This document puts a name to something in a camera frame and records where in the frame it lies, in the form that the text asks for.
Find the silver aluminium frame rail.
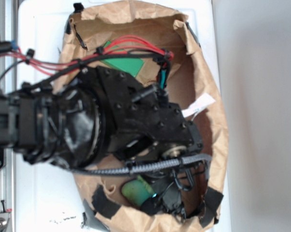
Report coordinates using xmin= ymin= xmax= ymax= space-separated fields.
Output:
xmin=0 ymin=0 xmax=17 ymax=232

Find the brown paper bag tray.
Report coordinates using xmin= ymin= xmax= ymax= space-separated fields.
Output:
xmin=60 ymin=0 xmax=228 ymax=232

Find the green plush animal toy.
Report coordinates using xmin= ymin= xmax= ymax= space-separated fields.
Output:
xmin=121 ymin=175 xmax=156 ymax=207

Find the braided grey cable sleeve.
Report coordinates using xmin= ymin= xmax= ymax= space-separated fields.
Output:
xmin=72 ymin=154 xmax=212 ymax=176

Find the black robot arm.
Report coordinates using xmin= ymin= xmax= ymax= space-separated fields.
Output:
xmin=0 ymin=67 xmax=210 ymax=219

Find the white paper label tag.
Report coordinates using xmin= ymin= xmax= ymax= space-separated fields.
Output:
xmin=181 ymin=93 xmax=216 ymax=118

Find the red wire bundle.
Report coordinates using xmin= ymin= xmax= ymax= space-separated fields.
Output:
xmin=14 ymin=35 xmax=174 ymax=73

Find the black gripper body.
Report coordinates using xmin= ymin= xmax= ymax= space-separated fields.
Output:
xmin=139 ymin=166 xmax=207 ymax=219

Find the green rectangular block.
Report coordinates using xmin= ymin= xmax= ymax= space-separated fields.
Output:
xmin=102 ymin=40 xmax=145 ymax=78

